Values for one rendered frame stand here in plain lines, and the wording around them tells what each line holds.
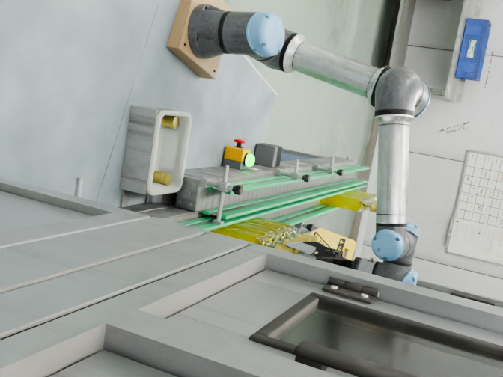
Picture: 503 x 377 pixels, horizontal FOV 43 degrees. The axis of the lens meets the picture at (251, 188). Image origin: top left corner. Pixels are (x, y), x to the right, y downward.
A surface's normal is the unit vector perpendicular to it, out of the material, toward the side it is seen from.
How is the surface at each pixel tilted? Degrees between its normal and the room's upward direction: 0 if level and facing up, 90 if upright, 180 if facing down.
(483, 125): 90
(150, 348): 90
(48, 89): 0
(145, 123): 90
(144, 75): 0
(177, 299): 0
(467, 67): 91
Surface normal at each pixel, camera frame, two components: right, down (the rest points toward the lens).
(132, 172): -0.40, 0.07
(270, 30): 0.83, 0.14
